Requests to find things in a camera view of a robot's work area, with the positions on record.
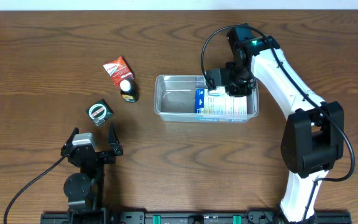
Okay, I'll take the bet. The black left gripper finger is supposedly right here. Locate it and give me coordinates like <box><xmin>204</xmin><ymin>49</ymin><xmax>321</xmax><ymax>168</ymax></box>
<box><xmin>65</xmin><ymin>128</ymin><xmax>79</xmax><ymax>146</ymax></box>
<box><xmin>108</xmin><ymin>123</ymin><xmax>121</xmax><ymax>150</ymax></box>

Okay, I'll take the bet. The white green medicine box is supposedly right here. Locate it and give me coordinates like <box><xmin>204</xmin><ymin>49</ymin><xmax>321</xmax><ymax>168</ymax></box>
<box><xmin>208</xmin><ymin>86</ymin><xmax>227</xmax><ymax>96</ymax></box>

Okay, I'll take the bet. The blue snack packet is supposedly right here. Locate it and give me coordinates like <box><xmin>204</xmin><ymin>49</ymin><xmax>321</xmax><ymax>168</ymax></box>
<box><xmin>195</xmin><ymin>88</ymin><xmax>248</xmax><ymax>119</ymax></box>

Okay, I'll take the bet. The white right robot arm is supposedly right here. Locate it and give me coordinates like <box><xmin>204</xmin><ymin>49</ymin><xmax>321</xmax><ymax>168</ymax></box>
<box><xmin>204</xmin><ymin>24</ymin><xmax>351</xmax><ymax>223</ymax></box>

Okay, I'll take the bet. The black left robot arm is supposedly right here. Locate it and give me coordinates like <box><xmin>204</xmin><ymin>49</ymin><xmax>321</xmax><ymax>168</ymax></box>
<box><xmin>61</xmin><ymin>124</ymin><xmax>123</xmax><ymax>223</ymax></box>

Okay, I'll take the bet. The clear plastic container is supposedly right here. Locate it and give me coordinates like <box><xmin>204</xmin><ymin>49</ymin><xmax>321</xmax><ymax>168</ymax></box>
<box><xmin>154</xmin><ymin>75</ymin><xmax>259</xmax><ymax>123</ymax></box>

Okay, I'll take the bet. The dark green round-label box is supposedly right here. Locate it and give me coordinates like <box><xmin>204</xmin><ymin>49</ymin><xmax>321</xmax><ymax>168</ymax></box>
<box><xmin>86</xmin><ymin>99</ymin><xmax>114</xmax><ymax>126</ymax></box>

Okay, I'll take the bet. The small dark bottle white cap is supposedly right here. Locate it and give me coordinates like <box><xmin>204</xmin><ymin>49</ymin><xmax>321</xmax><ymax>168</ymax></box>
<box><xmin>119</xmin><ymin>80</ymin><xmax>139</xmax><ymax>103</ymax></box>

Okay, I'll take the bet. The red white sachet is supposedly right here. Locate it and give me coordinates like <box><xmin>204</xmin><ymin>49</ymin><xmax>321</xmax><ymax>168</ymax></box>
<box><xmin>103</xmin><ymin>56</ymin><xmax>134</xmax><ymax>88</ymax></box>

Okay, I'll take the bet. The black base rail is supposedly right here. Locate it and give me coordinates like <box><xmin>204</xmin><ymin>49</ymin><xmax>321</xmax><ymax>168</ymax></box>
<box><xmin>40</xmin><ymin>210</ymin><xmax>352</xmax><ymax>224</ymax></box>

